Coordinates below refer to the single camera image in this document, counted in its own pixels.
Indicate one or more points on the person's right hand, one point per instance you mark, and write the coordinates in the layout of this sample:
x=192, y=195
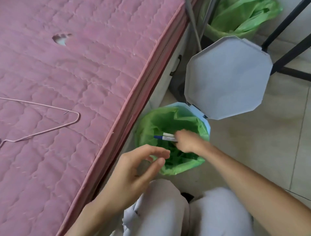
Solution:
x=192, y=142

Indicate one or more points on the pale blue pedal bin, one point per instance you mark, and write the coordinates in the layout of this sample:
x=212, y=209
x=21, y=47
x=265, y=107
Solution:
x=228, y=77

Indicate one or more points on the person's left hand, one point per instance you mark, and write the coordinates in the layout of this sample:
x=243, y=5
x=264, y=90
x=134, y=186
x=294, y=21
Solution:
x=128, y=180

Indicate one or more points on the grey metal pole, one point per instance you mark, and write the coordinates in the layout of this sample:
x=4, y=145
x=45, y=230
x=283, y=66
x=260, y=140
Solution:
x=192, y=19
x=209, y=14

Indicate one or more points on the green plastic bag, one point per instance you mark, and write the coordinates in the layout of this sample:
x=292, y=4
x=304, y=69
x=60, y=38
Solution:
x=243, y=14

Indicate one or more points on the pink mattress sheet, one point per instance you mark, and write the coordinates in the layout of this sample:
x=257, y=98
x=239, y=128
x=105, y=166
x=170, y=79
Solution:
x=73, y=73

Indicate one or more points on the person's right forearm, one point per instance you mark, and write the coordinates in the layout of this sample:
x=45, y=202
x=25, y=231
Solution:
x=255, y=189

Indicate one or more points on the blue whiteboard marker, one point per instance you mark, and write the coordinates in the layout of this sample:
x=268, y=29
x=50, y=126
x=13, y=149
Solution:
x=167, y=139

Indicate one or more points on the green bin liner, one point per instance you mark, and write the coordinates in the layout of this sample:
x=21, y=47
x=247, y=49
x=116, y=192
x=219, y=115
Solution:
x=170, y=121

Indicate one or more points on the black metal shelf frame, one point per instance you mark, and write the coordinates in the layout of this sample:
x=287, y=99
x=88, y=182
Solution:
x=291, y=53

